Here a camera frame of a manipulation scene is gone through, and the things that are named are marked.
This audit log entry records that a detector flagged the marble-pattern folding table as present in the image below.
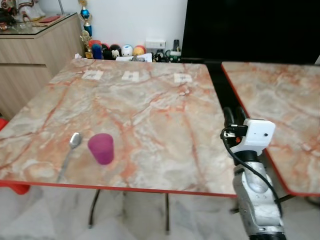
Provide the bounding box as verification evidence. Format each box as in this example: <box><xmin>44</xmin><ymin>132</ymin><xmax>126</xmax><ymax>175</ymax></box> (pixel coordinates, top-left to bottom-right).
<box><xmin>220</xmin><ymin>61</ymin><xmax>320</xmax><ymax>197</ymax></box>
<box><xmin>0</xmin><ymin>57</ymin><xmax>238</xmax><ymax>236</ymax></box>

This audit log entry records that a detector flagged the white paper label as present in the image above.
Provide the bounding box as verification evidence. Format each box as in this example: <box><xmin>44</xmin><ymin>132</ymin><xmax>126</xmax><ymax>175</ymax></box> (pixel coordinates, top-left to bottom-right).
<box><xmin>122</xmin><ymin>71</ymin><xmax>141</xmax><ymax>82</ymax></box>
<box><xmin>81</xmin><ymin>70</ymin><xmax>104</xmax><ymax>81</ymax></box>
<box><xmin>173</xmin><ymin>73</ymin><xmax>193</xmax><ymax>84</ymax></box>

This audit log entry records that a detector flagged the large black screen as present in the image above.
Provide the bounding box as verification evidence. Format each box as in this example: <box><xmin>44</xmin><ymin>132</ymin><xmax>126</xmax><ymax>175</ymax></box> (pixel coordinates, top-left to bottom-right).
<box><xmin>181</xmin><ymin>0</ymin><xmax>320</xmax><ymax>64</ymax></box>

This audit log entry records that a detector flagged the orange round toy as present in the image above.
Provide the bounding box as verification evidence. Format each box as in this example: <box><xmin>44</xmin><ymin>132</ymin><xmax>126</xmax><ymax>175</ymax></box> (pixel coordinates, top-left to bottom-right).
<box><xmin>133</xmin><ymin>45</ymin><xmax>146</xmax><ymax>57</ymax></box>

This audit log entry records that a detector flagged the white round toy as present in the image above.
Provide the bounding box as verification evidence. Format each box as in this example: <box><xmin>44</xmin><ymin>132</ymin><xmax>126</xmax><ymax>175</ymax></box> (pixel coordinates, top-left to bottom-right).
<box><xmin>121</xmin><ymin>44</ymin><xmax>134</xmax><ymax>57</ymax></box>

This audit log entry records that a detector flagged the purple plastic cup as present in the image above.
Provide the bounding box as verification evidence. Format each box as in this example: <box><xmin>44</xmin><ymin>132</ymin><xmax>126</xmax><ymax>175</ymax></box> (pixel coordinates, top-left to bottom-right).
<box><xmin>87</xmin><ymin>133</ymin><xmax>115</xmax><ymax>166</ymax></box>

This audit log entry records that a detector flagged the black plush doll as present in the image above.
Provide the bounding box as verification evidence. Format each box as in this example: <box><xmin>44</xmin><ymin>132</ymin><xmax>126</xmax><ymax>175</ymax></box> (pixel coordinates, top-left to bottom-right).
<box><xmin>102</xmin><ymin>44</ymin><xmax>122</xmax><ymax>59</ymax></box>

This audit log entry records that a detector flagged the silver metal spoon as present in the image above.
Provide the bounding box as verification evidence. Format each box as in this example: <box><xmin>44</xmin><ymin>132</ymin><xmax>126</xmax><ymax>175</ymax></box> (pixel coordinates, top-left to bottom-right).
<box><xmin>56</xmin><ymin>132</ymin><xmax>83</xmax><ymax>183</ymax></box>

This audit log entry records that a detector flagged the gold and blue trophy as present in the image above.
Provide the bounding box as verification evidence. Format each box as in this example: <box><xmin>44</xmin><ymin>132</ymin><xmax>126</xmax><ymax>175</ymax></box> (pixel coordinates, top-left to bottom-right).
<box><xmin>78</xmin><ymin>0</ymin><xmax>93</xmax><ymax>51</ymax></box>

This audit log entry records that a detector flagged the flat red box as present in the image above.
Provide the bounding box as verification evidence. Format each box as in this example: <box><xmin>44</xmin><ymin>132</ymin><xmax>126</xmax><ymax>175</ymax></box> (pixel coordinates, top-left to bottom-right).
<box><xmin>39</xmin><ymin>15</ymin><xmax>62</xmax><ymax>24</ymax></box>

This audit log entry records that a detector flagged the light wooden cabinet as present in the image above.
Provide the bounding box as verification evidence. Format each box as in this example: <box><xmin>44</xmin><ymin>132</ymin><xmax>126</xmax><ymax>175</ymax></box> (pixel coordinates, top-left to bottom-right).
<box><xmin>0</xmin><ymin>12</ymin><xmax>83</xmax><ymax>120</ymax></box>

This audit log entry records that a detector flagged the red plastic stool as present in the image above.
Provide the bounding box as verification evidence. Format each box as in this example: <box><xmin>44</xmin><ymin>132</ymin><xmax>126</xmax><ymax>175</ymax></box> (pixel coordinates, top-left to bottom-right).
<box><xmin>0</xmin><ymin>117</ymin><xmax>31</xmax><ymax>195</ymax></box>

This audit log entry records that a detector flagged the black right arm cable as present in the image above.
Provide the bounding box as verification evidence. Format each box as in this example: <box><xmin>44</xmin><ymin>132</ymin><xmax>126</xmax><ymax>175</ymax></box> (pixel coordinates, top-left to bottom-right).
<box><xmin>221</xmin><ymin>127</ymin><xmax>281</xmax><ymax>216</ymax></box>

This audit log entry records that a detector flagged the white wall socket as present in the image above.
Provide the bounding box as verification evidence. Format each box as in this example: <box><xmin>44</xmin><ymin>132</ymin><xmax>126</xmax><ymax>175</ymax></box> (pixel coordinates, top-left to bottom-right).
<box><xmin>145</xmin><ymin>39</ymin><xmax>166</xmax><ymax>51</ymax></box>

